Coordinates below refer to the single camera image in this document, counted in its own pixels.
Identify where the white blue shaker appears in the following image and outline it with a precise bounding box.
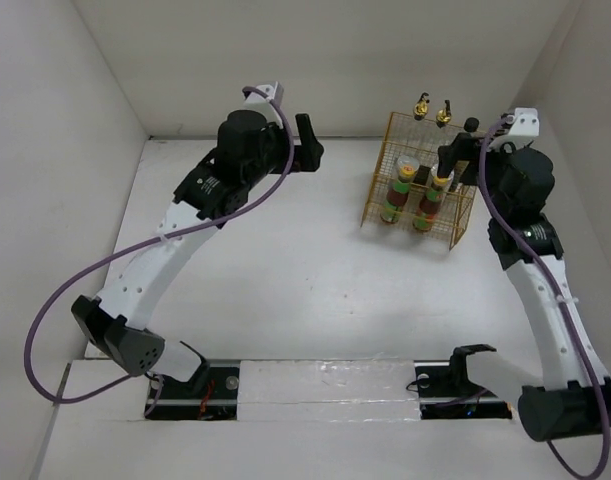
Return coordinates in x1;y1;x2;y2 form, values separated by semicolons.
448;171;458;192
395;155;420;176

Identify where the gold-capped dark liquid bottle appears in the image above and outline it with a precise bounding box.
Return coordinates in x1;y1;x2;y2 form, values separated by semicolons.
414;92;452;153

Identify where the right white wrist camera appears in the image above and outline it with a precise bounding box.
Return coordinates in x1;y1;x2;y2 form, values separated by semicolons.
488;107;540;151

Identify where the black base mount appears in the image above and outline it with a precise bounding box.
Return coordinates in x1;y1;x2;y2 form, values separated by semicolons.
144;360;241;421
406;360;513;421

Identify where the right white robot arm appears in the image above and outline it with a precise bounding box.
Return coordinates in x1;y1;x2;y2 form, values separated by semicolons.
438;133;611;443

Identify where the clear square glass bottle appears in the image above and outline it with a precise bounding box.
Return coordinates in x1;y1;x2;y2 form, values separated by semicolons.
399;91;432;167

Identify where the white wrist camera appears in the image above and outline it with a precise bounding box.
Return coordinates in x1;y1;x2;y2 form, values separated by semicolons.
488;107;540;151
243;81;284;127

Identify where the gold wire basket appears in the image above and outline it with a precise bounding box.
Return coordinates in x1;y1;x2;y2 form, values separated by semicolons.
361;112;478;249

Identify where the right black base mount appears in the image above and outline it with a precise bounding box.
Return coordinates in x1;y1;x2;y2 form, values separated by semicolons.
406;360;513;421

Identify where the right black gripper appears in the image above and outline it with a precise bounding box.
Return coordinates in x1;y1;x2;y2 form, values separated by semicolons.
437;132;524;219

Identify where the black-capped soy sauce bottle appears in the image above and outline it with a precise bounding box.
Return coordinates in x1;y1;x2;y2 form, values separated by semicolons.
463;117;480;134

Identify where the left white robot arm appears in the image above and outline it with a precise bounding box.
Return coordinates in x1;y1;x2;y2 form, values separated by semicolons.
71;110;324;397

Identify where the yellow-capped sauce bottle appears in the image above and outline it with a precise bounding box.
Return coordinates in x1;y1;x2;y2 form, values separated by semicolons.
380;164;416;224
413;175;451;232

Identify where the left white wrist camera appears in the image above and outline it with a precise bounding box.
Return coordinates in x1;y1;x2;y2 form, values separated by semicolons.
243;81;284;127

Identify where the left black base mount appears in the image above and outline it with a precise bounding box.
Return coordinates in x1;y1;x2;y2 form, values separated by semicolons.
144;360;241;421

